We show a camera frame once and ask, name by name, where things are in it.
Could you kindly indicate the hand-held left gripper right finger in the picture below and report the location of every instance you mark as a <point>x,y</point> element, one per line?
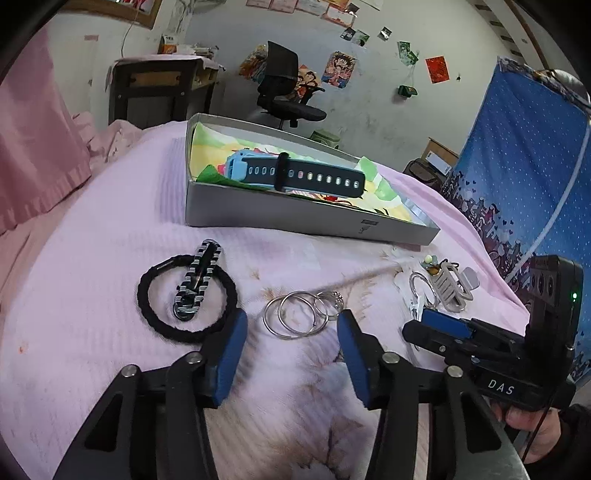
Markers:
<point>353,360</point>

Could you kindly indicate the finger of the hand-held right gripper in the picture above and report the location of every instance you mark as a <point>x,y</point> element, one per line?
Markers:
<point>445,323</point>
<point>425,334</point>

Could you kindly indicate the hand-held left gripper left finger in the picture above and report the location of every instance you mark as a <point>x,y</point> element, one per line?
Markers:
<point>228,357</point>

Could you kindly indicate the beige hair claw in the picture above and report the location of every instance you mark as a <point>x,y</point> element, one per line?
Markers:
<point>450,288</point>

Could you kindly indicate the grey shallow box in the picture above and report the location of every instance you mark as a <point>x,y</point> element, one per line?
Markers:
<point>277,212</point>

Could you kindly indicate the person's right forearm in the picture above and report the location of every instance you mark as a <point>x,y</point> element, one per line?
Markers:
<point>575,447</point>

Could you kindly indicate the person's right hand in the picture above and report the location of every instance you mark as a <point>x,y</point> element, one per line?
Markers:
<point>531,429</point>

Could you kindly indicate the silver hoop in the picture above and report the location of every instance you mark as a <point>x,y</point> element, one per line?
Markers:
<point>415,281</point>

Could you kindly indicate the brown bag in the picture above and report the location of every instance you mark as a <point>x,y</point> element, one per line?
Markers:
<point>422,173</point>

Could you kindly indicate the blue printed cloth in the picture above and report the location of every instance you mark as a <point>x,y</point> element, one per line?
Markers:
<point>517,161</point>

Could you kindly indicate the wooden board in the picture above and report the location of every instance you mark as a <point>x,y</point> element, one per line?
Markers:
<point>441,154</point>

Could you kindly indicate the green plastic stool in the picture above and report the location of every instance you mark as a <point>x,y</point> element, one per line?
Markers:
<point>325,139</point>

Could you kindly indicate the red paper sheet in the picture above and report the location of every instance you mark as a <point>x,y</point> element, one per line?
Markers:
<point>437,70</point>

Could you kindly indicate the cartoon boy poster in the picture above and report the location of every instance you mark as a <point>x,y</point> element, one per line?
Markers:
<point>339,69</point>

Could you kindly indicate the cartoon poster behind chair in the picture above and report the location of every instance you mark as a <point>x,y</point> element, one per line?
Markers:
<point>307,78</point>

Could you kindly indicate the black office chair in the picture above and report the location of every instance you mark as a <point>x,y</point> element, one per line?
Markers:
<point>281,78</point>

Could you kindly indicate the dark wooden desk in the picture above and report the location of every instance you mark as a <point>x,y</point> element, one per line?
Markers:
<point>152,78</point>

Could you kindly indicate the orange cartoon poster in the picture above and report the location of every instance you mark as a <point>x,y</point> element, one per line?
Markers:
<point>251,62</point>

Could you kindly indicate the pink curtain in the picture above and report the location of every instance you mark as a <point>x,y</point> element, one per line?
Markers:
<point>32,129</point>

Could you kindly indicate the orange white carton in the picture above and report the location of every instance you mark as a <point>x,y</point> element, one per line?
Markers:
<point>168,44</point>

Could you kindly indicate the wooden framed window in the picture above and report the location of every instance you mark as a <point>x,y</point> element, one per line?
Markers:
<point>143,11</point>

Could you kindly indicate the green wall pictures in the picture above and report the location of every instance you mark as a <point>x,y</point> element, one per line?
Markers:
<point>407,53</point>

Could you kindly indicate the single wall photo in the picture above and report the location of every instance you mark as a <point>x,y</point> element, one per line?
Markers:
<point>384,33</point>

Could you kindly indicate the pair of wall photos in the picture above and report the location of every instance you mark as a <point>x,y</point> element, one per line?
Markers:
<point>355,37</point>

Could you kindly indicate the row of wall certificates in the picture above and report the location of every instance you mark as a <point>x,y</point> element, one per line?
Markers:
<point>300,5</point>

